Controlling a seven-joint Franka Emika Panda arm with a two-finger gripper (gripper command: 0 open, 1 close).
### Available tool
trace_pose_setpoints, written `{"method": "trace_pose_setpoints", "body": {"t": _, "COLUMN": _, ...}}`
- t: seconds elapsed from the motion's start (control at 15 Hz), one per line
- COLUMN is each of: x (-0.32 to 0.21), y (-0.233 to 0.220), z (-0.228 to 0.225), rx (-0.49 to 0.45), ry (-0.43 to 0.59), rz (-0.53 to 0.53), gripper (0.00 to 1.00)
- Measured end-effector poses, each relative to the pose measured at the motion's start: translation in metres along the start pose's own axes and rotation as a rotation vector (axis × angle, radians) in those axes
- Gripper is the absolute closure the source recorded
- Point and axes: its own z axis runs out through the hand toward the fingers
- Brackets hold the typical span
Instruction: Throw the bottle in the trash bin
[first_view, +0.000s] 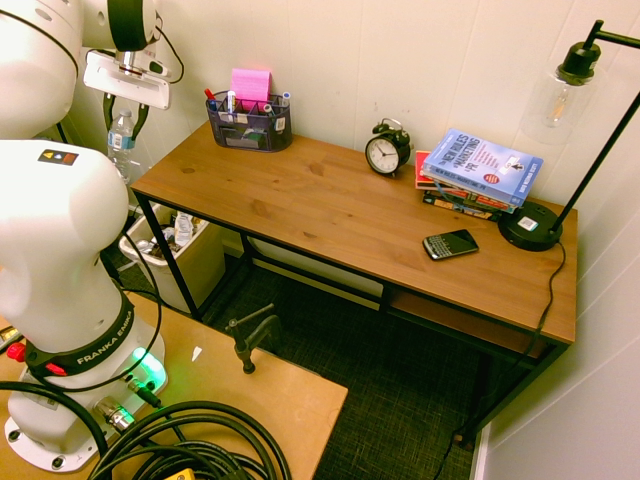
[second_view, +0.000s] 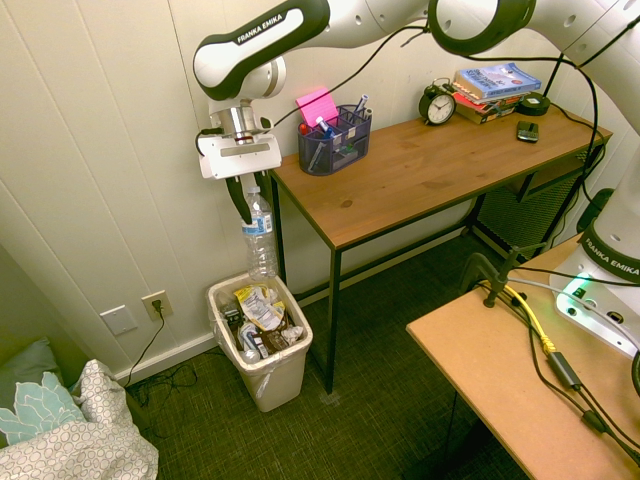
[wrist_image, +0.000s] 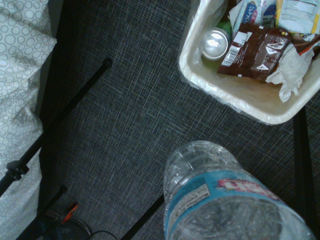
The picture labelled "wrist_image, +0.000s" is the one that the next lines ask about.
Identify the clear plastic water bottle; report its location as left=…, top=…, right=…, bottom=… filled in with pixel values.
left=163, top=140, right=317, bottom=240

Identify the clear plastic bin liner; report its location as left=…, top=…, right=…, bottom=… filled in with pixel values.
left=177, top=0, right=251, bottom=113

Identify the beige plastic trash bin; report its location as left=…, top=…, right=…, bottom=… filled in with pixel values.
left=177, top=0, right=320, bottom=126

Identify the black tripod leg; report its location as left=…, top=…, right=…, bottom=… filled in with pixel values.
left=0, top=57, right=114, bottom=199

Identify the black stand leg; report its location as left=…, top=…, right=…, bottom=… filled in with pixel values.
left=119, top=194, right=166, bottom=240

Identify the brown snack wrapper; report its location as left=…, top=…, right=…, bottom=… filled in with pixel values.
left=217, top=22, right=294, bottom=82

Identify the white crumpled tissue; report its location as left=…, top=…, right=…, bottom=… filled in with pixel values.
left=265, top=44, right=316, bottom=104

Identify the blue and white packet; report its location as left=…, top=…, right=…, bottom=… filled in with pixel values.
left=228, top=0, right=278, bottom=34

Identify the white circle pattern bedding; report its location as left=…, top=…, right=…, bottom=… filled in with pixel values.
left=0, top=0, right=58, bottom=240

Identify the yellow snack bag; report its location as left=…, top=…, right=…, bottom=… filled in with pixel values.
left=274, top=0, right=320, bottom=35

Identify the orange handled spring clamp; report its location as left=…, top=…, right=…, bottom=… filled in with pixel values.
left=42, top=201, right=80, bottom=226

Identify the wooden desk black frame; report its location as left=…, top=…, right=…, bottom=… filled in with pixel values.
left=291, top=106, right=319, bottom=227

